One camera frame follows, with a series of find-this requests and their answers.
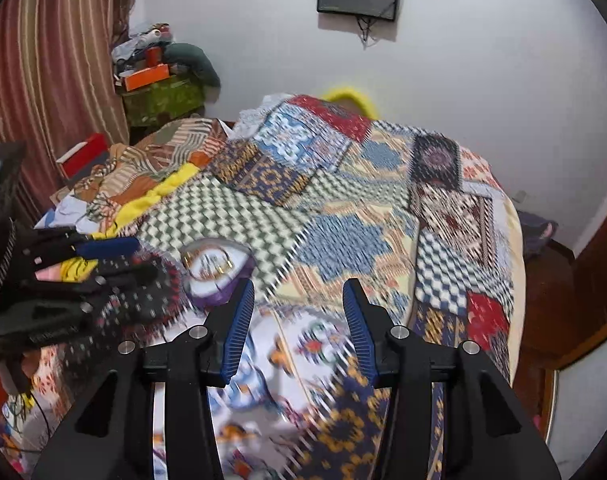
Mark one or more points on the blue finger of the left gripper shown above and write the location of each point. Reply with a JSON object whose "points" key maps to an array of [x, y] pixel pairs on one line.
{"points": [[107, 248], [136, 276]]}

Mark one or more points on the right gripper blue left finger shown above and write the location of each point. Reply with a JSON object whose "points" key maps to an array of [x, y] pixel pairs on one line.
{"points": [[107, 434]]}

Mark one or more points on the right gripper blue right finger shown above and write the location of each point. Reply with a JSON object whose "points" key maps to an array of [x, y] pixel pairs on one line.
{"points": [[488, 434]]}

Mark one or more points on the purple heart-shaped jewelry tin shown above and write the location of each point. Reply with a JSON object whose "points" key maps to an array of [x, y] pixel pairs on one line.
{"points": [[213, 266]]}

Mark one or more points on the yellow cloth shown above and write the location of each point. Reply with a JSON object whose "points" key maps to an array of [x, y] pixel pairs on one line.
{"points": [[127, 222]]}

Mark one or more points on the red box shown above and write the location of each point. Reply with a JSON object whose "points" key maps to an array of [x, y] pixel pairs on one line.
{"points": [[83, 157]]}

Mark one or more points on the striped brown blanket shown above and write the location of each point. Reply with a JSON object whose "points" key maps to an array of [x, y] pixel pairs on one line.
{"points": [[131, 171]]}

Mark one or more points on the wooden wardrobe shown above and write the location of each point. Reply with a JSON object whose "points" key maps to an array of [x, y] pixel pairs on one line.
{"points": [[566, 306]]}

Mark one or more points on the orange box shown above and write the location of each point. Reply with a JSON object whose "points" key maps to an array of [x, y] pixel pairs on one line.
{"points": [[149, 75]]}

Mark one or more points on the striped red curtain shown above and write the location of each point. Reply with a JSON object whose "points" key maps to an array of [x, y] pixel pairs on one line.
{"points": [[56, 85]]}

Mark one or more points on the colourful patchwork bedspread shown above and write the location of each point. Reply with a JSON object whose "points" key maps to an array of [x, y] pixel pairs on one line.
{"points": [[319, 195]]}

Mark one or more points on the clutter pile on box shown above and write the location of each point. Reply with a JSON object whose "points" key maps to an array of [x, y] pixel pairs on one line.
{"points": [[125, 55]]}

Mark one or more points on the grey-green pillow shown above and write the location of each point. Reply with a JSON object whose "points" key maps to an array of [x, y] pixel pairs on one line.
{"points": [[195, 59]]}

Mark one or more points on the dark bag on floor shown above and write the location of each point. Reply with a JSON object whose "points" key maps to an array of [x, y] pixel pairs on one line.
{"points": [[537, 233]]}

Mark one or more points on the yellow round object behind bed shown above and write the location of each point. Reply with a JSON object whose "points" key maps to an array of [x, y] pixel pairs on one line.
{"points": [[352, 99]]}

